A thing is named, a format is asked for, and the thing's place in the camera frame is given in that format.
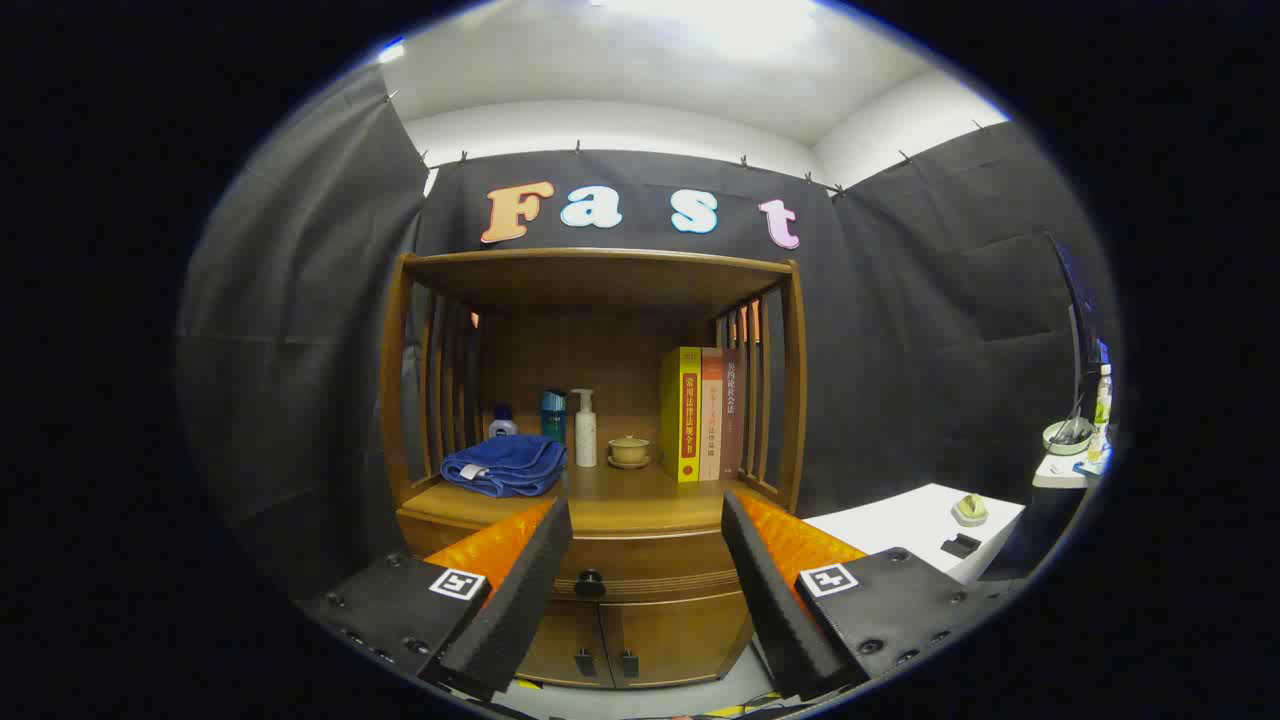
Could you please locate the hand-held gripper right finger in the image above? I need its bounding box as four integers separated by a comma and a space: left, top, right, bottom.
720, 488, 1011, 701

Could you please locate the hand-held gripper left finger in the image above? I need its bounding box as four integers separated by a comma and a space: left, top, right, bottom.
298, 497, 574, 703

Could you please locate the wooden drawer with black knob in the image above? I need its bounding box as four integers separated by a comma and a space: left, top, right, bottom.
398, 512, 749, 604

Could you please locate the white side cabinet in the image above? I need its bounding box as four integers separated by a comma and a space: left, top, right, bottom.
805, 483, 1026, 586

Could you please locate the wooden countertop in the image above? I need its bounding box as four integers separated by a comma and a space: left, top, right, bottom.
400, 458, 791, 538

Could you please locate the wooden cabinet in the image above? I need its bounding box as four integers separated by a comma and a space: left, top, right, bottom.
378, 247, 809, 691

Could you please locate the blue folded towel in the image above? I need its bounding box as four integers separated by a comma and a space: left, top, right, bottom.
440, 434, 568, 499

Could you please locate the white pump bottle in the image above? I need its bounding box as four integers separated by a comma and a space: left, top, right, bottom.
570, 388, 599, 468

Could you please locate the brown book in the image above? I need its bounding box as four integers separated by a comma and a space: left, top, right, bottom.
720, 348, 746, 479

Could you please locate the orange and cream book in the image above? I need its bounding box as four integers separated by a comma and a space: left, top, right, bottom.
699, 347, 724, 482

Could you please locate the yellow book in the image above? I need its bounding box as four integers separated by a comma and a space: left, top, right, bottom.
660, 346, 703, 484

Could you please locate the white desk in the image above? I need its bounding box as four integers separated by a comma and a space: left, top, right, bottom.
1032, 450, 1111, 491

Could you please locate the pale green bowl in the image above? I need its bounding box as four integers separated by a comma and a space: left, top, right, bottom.
1042, 418, 1095, 457

